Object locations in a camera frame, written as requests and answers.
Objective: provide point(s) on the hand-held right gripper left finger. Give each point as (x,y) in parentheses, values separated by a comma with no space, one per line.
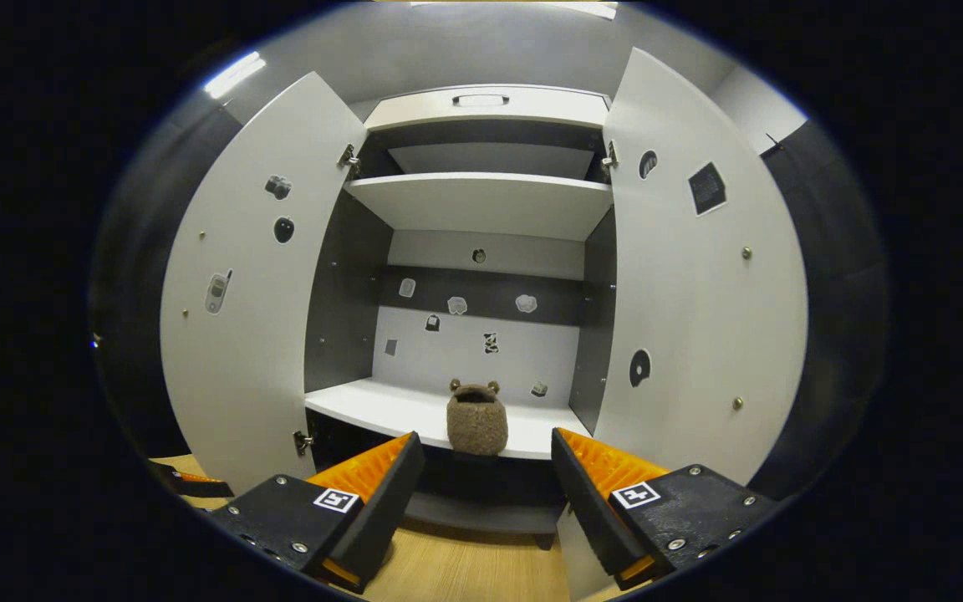
(385,510)

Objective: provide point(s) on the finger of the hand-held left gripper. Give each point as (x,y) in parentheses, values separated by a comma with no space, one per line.
(201,487)

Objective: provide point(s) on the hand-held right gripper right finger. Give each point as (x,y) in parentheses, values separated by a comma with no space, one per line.
(586,510)

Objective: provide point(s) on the white cabinet door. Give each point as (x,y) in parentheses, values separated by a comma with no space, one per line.
(239,376)
(682,318)

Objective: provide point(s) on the brown fuzzy shoe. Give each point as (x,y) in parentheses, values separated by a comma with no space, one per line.
(477,426)

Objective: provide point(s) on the white shoe cabinet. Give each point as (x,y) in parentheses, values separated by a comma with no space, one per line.
(481,205)

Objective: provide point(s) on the black backdrop cloth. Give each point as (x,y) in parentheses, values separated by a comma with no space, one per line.
(833,334)

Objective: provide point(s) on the narrow ceiling light strip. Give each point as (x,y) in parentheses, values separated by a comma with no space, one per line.
(235,73)

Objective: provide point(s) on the wide ceiling light panel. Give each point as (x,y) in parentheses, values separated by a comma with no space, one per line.
(532,7)

